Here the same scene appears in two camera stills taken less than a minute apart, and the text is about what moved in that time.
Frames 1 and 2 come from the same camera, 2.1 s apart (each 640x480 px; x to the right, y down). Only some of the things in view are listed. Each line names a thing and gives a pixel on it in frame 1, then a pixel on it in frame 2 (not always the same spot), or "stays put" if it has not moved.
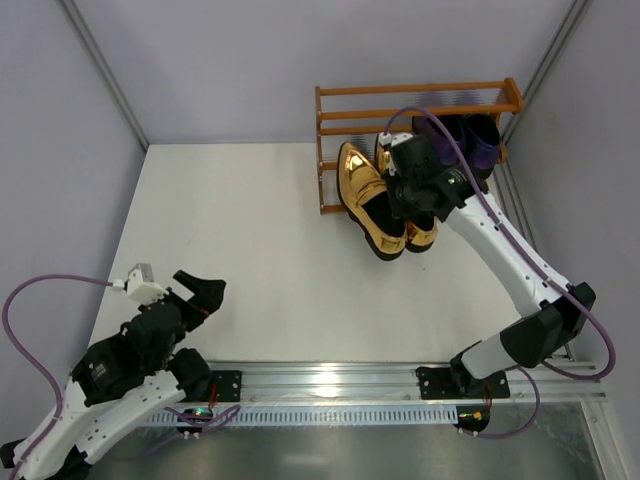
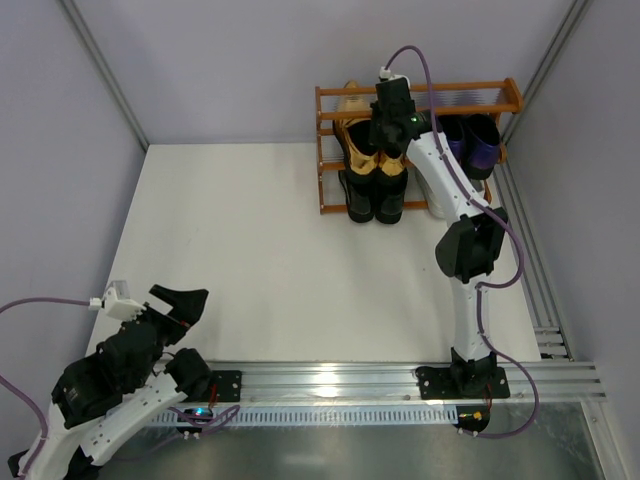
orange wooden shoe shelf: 377,108 stays put
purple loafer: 426,125 stays put
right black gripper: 417,158 to 388,132
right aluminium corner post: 503,173 stays put
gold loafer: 364,194 to 352,122
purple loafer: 479,138 stays put
